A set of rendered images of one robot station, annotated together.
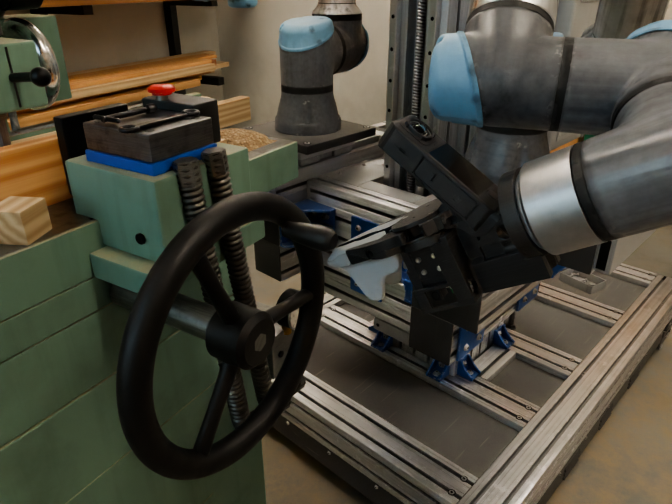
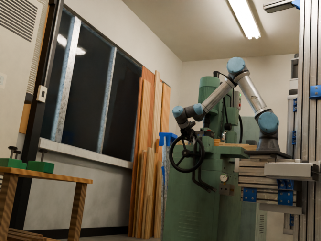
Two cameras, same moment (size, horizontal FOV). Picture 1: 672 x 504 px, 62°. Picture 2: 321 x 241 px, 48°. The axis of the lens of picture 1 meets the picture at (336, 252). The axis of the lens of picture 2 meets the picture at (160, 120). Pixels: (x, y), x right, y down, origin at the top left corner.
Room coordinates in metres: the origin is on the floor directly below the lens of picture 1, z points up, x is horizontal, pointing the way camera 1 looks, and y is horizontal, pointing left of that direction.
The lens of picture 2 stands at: (0.18, -2.56, 0.47)
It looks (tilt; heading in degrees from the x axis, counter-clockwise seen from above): 12 degrees up; 88
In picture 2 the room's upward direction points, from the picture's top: 6 degrees clockwise
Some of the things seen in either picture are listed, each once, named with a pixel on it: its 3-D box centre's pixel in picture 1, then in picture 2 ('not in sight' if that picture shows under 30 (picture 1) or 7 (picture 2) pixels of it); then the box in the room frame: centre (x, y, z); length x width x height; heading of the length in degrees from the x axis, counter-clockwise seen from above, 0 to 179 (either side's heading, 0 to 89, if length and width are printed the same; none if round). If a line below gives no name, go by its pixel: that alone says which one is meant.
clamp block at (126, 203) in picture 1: (165, 192); (202, 143); (0.59, 0.19, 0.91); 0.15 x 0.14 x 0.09; 149
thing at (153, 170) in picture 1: (161, 126); (203, 133); (0.59, 0.19, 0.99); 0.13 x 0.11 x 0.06; 149
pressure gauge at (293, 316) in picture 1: (291, 313); (224, 179); (0.75, 0.07, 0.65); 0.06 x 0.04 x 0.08; 149
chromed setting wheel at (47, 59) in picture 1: (26, 65); (225, 137); (0.82, 0.43, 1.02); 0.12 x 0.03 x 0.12; 59
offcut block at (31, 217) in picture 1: (19, 220); not in sight; (0.51, 0.31, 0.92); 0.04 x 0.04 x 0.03; 83
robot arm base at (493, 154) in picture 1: (508, 147); (268, 145); (0.94, -0.30, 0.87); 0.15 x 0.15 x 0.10
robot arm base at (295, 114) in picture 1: (307, 105); not in sight; (1.28, 0.06, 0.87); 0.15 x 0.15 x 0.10
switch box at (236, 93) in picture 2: not in sight; (236, 101); (0.93, 0.59, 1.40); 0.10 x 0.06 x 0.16; 59
